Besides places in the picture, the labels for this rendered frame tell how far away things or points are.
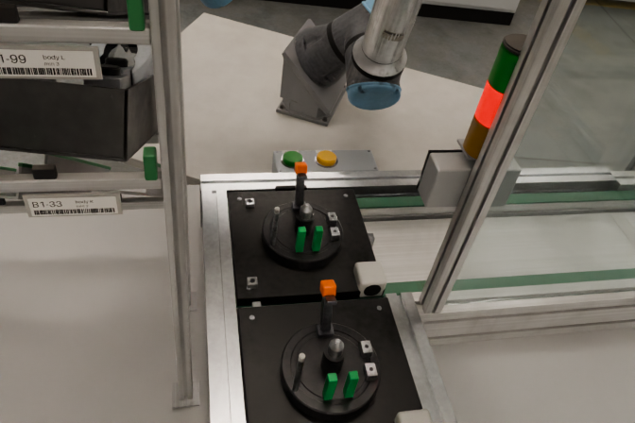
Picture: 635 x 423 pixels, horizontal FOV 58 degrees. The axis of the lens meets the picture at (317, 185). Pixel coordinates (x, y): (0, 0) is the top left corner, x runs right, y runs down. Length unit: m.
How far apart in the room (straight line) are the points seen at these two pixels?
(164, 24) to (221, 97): 1.01
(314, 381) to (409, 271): 0.33
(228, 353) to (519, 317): 0.50
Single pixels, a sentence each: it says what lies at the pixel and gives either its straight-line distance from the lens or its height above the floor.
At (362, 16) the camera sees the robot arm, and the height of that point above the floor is 1.14.
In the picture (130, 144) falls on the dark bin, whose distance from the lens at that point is 0.62.
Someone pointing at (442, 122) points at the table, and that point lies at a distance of 1.54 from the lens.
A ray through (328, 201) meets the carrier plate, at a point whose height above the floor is 0.97.
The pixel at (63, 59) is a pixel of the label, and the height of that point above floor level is 1.45.
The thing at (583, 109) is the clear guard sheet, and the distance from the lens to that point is 0.75.
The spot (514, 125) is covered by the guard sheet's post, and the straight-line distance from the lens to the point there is 0.70.
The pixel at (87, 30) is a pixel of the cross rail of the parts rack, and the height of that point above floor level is 1.47.
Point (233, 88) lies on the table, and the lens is 1.53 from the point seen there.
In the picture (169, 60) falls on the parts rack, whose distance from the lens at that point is 0.49.
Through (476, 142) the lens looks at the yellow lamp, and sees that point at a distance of 0.74.
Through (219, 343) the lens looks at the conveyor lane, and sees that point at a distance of 0.87.
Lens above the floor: 1.70
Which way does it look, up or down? 42 degrees down
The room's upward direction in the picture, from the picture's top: 10 degrees clockwise
